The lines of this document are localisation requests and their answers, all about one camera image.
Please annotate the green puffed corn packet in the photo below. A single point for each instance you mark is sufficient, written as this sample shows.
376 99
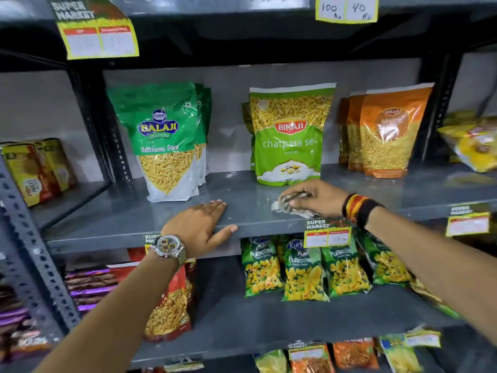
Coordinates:
305 273
262 268
388 264
431 295
347 269

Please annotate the person's right fingers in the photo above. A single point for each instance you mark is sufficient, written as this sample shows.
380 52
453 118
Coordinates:
298 189

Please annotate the white cleaning cloth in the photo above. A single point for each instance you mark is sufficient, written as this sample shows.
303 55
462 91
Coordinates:
285 205

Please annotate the silver wristwatch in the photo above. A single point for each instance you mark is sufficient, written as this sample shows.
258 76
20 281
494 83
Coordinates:
169 245

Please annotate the grey metal shelving rack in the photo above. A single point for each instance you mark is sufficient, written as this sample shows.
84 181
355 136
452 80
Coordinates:
248 207
35 252

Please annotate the person's left forearm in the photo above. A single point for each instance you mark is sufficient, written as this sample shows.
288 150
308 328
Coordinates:
112 322

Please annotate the person's left hand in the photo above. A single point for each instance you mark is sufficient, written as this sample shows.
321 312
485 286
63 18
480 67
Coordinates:
196 225

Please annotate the person's right hand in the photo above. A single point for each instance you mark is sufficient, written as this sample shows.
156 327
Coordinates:
324 198

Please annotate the light green snack packet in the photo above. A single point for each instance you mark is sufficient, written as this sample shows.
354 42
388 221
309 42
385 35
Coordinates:
247 128
291 135

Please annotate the red yellow black wristband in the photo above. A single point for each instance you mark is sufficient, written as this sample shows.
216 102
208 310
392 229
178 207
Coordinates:
359 209

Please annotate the yellow biscuit box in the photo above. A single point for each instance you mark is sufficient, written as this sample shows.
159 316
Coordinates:
27 172
58 163

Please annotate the small orange snack packet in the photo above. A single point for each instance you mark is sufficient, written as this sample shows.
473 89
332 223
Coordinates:
312 365
355 353

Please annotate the yellow green price tag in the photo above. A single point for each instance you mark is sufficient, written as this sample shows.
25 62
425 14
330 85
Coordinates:
149 240
95 31
306 350
468 221
422 338
328 233
347 9
183 365

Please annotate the dark green snack packet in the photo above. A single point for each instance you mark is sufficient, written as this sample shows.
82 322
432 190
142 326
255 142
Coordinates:
202 132
165 139

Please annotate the yellow green small packet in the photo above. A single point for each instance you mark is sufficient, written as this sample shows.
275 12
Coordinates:
271 363

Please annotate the person's right forearm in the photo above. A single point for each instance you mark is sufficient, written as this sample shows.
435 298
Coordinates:
438 260

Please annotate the red snack packet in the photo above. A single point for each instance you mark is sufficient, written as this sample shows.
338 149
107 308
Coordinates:
124 268
171 306

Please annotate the person's left thumb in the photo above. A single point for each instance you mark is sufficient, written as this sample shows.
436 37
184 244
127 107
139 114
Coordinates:
224 234

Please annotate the stack of purple packets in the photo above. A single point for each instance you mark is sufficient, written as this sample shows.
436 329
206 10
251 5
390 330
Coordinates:
91 289
19 326

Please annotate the yellow blue snack packet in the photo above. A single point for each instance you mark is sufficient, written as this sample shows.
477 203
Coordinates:
400 355

